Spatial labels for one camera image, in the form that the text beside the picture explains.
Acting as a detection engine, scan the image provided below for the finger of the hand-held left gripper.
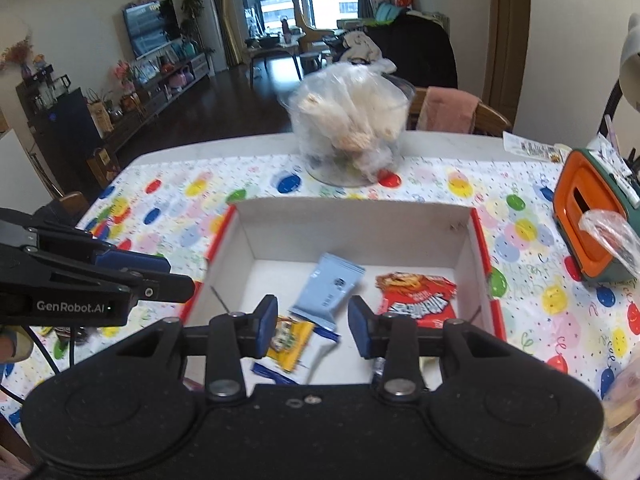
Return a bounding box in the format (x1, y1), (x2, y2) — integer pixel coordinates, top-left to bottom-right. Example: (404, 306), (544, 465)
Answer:
(51, 261), (197, 303)
(35, 229), (172, 276)

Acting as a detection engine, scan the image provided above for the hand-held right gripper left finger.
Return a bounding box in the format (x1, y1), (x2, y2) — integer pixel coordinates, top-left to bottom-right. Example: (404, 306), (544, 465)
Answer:
(117, 294), (280, 403)

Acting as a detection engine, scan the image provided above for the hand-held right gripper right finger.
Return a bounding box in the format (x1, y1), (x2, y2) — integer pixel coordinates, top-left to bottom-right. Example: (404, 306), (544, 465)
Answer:
(347, 295), (521, 403)

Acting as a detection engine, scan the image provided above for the yellow snack packet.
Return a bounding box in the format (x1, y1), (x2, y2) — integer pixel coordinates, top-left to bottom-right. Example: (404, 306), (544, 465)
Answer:
(264, 315), (316, 373)

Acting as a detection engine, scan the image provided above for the white blue-trimmed cracker packet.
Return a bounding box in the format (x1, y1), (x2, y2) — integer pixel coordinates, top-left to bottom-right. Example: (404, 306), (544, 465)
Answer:
(250, 327), (341, 386)

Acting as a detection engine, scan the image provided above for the light blue snack packet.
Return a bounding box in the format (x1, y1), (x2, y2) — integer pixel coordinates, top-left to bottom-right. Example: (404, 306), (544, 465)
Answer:
(289, 252), (366, 333)

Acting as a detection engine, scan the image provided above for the red snack packet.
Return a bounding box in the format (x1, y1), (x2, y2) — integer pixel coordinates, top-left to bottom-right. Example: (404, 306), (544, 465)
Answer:
(375, 271), (458, 331)

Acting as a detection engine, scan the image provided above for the red cardboard box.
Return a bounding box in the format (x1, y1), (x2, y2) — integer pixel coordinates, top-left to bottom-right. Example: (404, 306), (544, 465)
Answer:
(180, 197), (508, 391)

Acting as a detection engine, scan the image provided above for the clear bag of rice snacks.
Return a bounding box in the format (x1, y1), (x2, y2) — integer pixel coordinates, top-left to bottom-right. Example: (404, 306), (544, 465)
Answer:
(280, 62), (408, 183)

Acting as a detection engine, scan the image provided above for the balloon print tablecloth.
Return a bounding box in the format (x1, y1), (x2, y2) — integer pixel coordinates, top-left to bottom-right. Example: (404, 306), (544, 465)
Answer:
(0, 157), (640, 480)

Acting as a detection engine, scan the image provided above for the wooden chair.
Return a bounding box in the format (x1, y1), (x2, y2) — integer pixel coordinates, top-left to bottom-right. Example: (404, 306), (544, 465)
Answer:
(407, 87), (513, 137)
(47, 191), (91, 231)

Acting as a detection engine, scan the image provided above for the brown cardboard box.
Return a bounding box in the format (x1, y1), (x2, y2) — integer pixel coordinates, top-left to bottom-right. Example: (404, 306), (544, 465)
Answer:
(86, 147), (121, 188)

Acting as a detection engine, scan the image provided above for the dark tall cabinet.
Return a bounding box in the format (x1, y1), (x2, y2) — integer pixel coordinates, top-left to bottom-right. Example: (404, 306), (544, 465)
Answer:
(16, 80), (103, 196)

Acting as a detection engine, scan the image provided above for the brown paper bag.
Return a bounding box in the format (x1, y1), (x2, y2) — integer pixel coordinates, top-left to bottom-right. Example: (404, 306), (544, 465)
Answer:
(87, 91), (113, 133)

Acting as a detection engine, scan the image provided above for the long television cabinet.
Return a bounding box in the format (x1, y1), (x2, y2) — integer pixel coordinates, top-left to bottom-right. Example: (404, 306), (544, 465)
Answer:
(85, 52), (211, 156)

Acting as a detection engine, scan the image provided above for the flat screen television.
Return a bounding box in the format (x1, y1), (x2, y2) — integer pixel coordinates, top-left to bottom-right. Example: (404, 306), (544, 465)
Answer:
(122, 0), (182, 60)

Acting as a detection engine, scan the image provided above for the dried flower bouquet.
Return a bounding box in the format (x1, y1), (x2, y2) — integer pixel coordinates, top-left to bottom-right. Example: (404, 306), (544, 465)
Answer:
(0, 40), (36, 78)

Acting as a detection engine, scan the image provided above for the pink cloth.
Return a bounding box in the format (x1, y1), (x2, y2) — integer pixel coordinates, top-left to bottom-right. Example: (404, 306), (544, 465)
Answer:
(417, 86), (481, 133)

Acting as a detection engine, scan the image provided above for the white tower air conditioner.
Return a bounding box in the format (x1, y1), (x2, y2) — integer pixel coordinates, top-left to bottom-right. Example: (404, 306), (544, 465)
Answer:
(192, 0), (226, 73)

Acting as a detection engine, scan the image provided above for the green house plant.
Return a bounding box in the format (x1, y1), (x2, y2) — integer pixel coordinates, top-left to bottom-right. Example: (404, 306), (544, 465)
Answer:
(180, 0), (211, 53)

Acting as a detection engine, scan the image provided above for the printed paper packet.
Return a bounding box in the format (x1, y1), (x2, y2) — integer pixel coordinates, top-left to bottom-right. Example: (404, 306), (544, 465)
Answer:
(502, 131), (572, 163)

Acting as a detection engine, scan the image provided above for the wooden coffee table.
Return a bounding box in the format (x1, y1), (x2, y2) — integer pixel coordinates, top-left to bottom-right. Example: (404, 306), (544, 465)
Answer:
(247, 35), (303, 81)

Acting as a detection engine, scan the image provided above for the orange green tissue box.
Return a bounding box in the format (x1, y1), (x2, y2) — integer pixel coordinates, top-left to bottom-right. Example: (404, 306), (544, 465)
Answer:
(552, 147), (640, 283)

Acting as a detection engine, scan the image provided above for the clear plastic bag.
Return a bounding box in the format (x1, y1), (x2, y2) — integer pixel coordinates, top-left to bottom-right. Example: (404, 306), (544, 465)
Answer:
(577, 209), (640, 278)

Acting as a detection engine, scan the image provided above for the plastic bag with contents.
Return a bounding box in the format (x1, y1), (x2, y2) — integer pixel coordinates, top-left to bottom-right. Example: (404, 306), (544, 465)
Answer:
(597, 365), (640, 480)

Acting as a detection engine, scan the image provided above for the beige cloth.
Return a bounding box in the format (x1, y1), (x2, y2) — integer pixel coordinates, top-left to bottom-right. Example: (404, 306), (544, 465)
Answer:
(340, 30), (383, 63)

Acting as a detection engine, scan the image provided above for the black coat pile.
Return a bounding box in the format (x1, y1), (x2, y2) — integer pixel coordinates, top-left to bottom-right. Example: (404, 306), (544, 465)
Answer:
(367, 12), (458, 91)

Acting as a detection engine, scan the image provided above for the wooden door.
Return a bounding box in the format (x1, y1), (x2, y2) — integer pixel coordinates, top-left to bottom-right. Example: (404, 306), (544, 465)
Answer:
(482, 0), (531, 126)

